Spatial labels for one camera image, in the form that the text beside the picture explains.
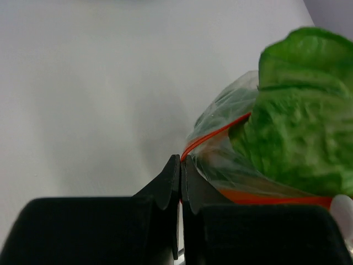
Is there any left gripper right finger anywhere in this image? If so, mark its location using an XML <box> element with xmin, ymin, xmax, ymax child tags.
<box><xmin>181</xmin><ymin>158</ymin><xmax>352</xmax><ymax>264</ymax></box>

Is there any clear zip top bag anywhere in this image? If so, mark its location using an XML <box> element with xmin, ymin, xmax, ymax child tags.
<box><xmin>180</xmin><ymin>70</ymin><xmax>353</xmax><ymax>221</ymax></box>

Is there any green fake vegetable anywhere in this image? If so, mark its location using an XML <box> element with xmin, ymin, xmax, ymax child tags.
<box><xmin>229</xmin><ymin>27</ymin><xmax>352</xmax><ymax>196</ymax></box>

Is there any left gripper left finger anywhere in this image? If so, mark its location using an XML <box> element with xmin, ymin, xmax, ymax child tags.
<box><xmin>1</xmin><ymin>155</ymin><xmax>180</xmax><ymax>264</ymax></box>

